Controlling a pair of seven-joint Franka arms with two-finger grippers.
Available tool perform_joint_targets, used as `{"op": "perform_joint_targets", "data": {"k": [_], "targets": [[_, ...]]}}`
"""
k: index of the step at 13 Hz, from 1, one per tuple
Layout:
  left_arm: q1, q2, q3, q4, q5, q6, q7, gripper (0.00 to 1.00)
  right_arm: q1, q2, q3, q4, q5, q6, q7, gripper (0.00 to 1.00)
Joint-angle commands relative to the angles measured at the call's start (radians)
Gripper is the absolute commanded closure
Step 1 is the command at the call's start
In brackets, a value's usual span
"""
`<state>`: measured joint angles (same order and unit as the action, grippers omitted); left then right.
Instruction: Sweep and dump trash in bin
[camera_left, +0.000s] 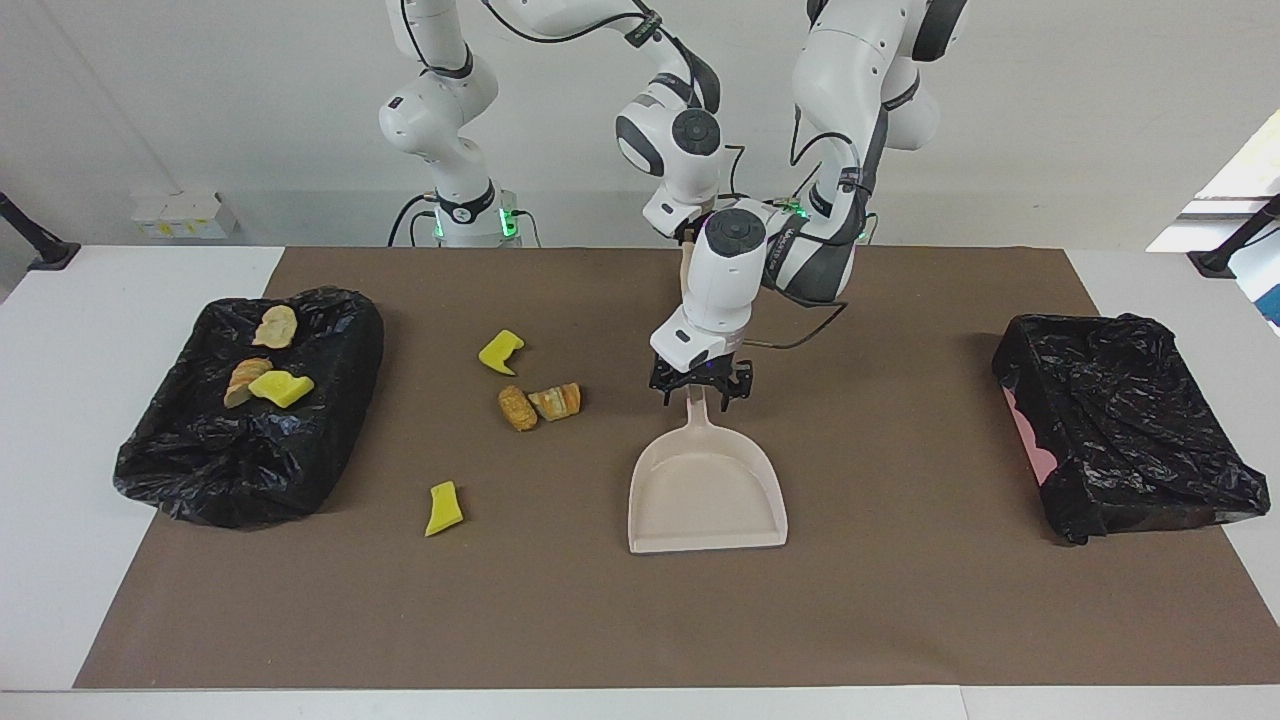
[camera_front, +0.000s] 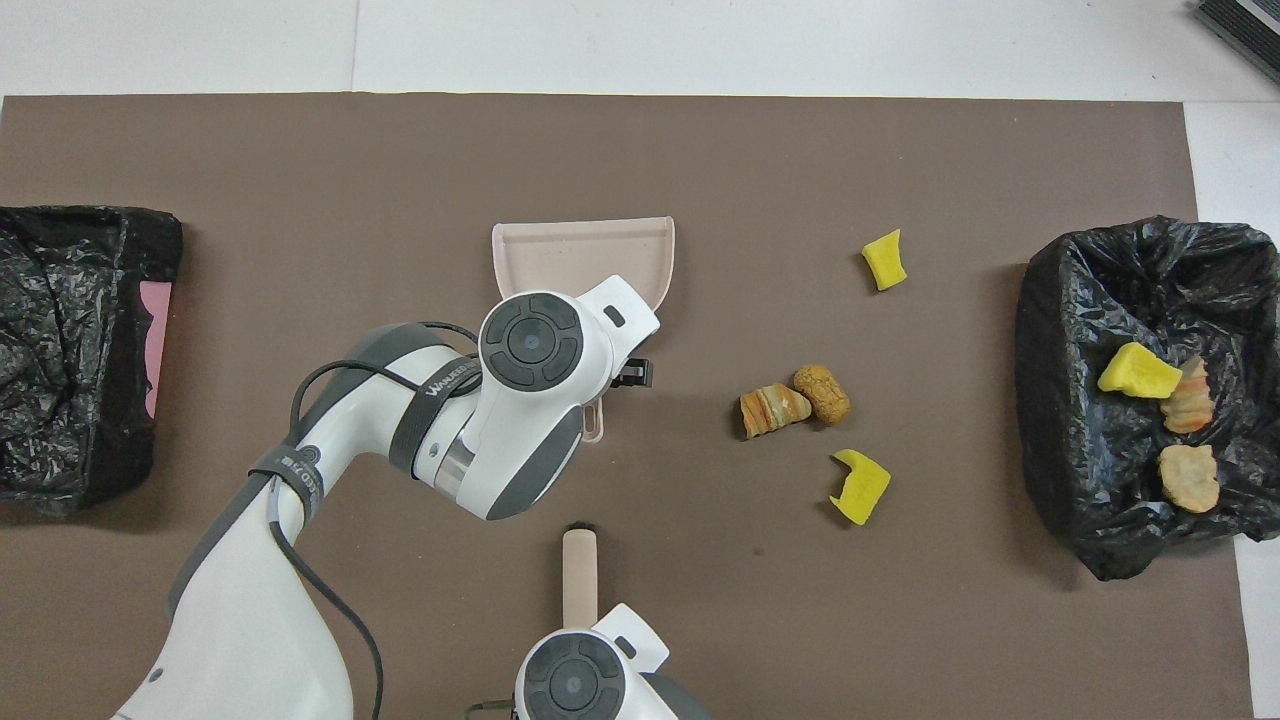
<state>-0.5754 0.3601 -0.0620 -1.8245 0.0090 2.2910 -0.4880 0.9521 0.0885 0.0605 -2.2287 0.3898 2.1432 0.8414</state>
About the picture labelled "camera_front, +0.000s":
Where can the beige plastic dustpan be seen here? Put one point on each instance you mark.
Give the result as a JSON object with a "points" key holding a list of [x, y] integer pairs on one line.
{"points": [[560, 260]]}

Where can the orange striped croissant piece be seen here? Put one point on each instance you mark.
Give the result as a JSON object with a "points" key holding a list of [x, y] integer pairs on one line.
{"points": [[772, 410]]}

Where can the round brown crusty bread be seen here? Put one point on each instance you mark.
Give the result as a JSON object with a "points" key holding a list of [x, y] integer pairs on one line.
{"points": [[823, 394]]}

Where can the notched yellow sponge piece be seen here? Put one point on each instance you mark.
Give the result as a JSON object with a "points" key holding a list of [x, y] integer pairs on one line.
{"points": [[865, 492]]}

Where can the tan ridged croissant piece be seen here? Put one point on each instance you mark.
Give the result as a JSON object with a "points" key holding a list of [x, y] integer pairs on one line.
{"points": [[1190, 410]]}

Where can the pale bread piece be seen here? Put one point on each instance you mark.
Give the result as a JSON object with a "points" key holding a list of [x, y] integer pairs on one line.
{"points": [[1188, 480]]}

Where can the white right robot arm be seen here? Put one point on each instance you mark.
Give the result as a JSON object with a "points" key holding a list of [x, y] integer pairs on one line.
{"points": [[575, 685]]}

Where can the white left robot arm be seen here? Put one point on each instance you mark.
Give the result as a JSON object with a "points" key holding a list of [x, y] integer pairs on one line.
{"points": [[520, 400]]}

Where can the black plastic trash bag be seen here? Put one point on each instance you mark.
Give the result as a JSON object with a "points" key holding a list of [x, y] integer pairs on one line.
{"points": [[1080, 450], [70, 400]]}

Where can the pink plastic bin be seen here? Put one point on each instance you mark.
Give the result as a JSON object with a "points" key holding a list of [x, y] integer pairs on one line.
{"points": [[155, 330]]}

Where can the brown table mat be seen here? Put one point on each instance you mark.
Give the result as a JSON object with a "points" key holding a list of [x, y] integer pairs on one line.
{"points": [[800, 160]]}

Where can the dark grey ribbed panel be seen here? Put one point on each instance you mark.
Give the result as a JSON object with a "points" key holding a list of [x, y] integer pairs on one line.
{"points": [[1250, 30]]}

